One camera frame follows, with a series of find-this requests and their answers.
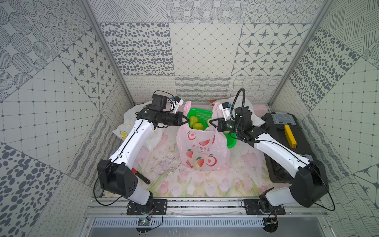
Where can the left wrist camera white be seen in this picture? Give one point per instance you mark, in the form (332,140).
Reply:
(177,102)

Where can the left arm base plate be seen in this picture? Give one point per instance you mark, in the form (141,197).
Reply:
(158,206)

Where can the pink peach-print plastic bag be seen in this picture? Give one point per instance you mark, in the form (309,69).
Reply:
(204,150)

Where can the black toolbox yellow handle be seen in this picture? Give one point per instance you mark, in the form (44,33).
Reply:
(274,125)

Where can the red black pipe wrench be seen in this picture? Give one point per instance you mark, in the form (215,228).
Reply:
(142,177)

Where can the floral pink table mat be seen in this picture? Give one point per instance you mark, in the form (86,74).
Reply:
(247,176)

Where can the green pear in tray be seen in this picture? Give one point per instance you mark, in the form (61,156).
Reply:
(193,120)

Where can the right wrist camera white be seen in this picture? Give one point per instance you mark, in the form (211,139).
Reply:
(226,110)

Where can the aluminium mounting rail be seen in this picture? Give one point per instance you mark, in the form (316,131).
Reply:
(198,207)

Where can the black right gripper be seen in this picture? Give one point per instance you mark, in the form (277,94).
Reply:
(220,122)

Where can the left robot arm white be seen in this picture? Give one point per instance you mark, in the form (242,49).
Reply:
(115,174)

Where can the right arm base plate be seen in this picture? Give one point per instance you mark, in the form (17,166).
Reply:
(255,206)

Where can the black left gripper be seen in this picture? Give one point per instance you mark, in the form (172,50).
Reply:
(178,118)

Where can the green pear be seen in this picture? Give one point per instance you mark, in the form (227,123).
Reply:
(198,126)
(193,120)

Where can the green plastic basket tray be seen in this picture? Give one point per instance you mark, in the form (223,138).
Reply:
(204,117)

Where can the plain white plastic bag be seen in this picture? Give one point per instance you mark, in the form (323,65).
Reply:
(256,121)

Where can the white lemon-print plastic bag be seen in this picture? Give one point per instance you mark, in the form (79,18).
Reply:
(124,129)

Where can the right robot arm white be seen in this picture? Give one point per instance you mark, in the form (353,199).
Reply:
(310,182)

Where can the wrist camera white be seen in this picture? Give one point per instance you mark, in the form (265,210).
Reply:
(177,102)
(226,110)

